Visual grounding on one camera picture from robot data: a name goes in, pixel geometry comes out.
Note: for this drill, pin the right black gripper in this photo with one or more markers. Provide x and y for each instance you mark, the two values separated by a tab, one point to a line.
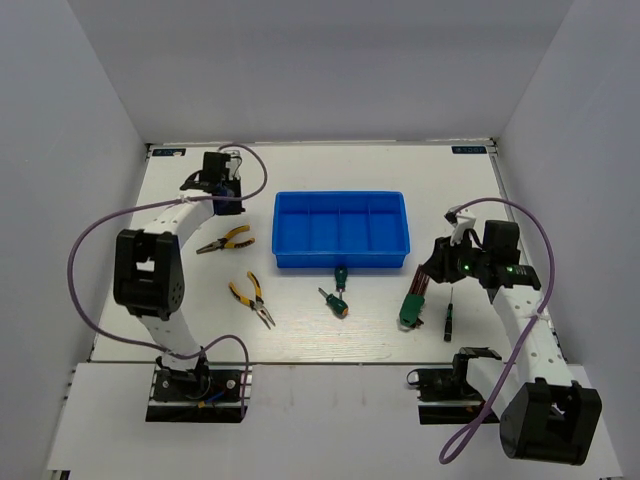
440	264

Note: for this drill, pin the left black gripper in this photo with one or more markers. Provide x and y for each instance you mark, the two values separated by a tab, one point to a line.
234	209

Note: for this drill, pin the yellow black combination pliers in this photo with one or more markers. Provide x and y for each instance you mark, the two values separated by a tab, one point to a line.
228	241

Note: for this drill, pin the green hex key set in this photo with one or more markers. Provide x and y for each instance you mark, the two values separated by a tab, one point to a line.
413	303

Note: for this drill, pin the yellow black needle-nose pliers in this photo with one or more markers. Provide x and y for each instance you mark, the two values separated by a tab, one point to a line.
256	302

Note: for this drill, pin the green stubby phillips screwdriver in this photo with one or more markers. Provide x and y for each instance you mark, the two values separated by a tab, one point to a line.
337	306

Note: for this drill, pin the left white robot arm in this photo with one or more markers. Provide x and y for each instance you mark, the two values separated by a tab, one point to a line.
148	274

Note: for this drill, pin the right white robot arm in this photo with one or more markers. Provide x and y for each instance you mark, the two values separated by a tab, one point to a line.
544	413

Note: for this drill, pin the slim black green screwdriver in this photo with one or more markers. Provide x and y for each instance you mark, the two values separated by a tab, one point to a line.
448	326

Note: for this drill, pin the left blue corner label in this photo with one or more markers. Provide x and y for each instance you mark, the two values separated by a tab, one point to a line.
168	152

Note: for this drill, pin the blue corner label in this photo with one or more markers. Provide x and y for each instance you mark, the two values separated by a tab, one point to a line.
469	149
168	152

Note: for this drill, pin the blue compartment tray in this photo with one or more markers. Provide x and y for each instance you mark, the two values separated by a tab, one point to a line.
327	229

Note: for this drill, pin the green stubby screwdriver near tray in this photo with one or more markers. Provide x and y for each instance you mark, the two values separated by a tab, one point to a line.
340	276

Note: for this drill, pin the right blue corner label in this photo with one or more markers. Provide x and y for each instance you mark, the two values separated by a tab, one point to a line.
469	149

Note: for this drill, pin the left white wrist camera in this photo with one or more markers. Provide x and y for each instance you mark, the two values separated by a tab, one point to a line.
234	164

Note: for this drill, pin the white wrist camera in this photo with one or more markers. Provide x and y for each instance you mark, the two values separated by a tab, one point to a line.
461	219
234	164

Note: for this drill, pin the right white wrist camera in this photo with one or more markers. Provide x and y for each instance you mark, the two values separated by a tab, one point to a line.
461	219

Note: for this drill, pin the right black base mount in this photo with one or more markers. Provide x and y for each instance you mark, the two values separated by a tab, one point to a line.
443	400

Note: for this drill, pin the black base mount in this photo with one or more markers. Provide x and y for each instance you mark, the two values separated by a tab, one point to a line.
443	400
219	399

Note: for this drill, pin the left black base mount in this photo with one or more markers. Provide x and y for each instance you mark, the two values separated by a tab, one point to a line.
219	399

